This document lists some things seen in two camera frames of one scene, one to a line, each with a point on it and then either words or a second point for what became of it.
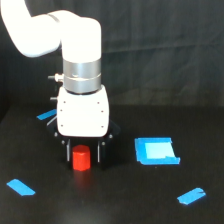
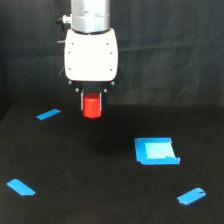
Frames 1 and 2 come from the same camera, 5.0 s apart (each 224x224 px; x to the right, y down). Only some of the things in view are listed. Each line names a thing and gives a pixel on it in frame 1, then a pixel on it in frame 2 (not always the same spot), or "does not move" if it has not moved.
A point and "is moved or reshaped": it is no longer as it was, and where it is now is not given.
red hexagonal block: (81, 154) is moved or reshaped
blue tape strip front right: (191, 196) does not move
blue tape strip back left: (47, 114) does not move
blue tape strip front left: (20, 187) does not move
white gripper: (83, 118) -> (91, 62)
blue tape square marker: (155, 151) does not move
